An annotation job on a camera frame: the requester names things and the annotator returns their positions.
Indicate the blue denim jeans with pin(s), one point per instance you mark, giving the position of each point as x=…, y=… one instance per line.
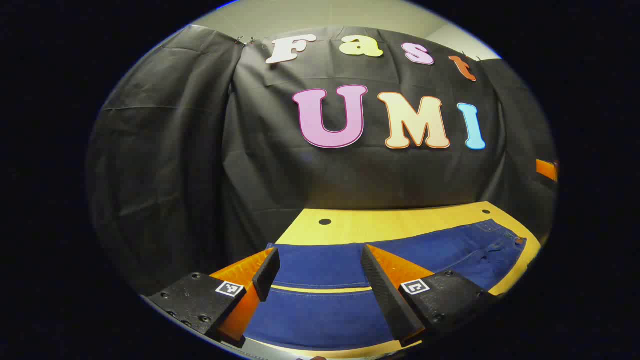
x=320, y=315

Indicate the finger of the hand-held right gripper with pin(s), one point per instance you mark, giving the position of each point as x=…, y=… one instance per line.
x=546, y=170

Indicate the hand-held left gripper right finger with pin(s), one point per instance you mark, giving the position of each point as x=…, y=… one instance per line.
x=387, y=295

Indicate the black backdrop cloth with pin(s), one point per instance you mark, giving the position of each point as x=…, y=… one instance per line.
x=175, y=150

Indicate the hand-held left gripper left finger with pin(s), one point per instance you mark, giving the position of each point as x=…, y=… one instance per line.
x=266, y=275

